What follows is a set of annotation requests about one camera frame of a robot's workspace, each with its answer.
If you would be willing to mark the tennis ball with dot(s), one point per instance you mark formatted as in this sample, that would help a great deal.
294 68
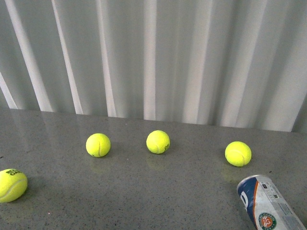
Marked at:
98 145
238 153
158 142
13 184

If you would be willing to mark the crushed Wilson tennis ball can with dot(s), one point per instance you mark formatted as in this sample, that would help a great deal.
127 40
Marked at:
265 206

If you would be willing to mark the far left tennis ball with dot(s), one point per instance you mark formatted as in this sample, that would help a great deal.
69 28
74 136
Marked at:
13 184

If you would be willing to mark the middle tennis ball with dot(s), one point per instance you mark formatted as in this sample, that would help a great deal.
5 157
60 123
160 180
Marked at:
158 142

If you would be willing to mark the white pleated curtain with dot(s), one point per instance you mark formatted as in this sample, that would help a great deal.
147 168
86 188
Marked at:
230 63

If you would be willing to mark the right tennis ball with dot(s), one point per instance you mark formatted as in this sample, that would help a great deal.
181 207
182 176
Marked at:
238 153

